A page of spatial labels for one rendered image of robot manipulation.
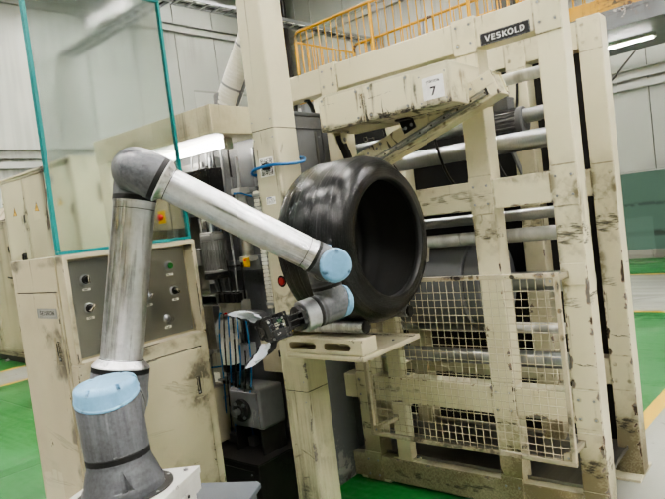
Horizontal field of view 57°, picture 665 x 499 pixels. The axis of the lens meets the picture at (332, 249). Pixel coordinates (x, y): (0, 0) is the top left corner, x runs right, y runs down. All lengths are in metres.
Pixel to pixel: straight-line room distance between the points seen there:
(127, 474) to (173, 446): 0.96
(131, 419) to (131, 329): 0.26
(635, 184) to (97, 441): 10.25
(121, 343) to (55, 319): 0.64
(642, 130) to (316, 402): 9.33
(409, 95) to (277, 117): 0.51
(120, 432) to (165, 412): 0.92
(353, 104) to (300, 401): 1.19
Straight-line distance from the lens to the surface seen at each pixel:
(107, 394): 1.52
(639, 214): 11.14
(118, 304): 1.68
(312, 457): 2.54
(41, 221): 6.20
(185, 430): 2.51
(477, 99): 2.33
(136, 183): 1.57
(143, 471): 1.56
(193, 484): 1.65
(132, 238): 1.68
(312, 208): 2.01
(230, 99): 3.01
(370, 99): 2.42
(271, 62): 2.45
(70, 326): 2.23
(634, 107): 11.25
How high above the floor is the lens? 1.29
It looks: 3 degrees down
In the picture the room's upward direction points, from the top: 7 degrees counter-clockwise
